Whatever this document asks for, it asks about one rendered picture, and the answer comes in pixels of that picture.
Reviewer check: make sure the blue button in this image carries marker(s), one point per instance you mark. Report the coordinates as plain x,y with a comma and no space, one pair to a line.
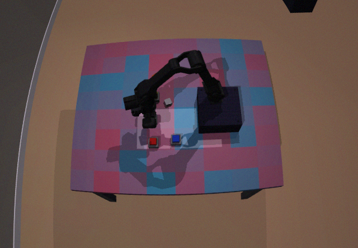
175,139

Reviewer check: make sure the red button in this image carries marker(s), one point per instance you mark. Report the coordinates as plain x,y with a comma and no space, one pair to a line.
152,142

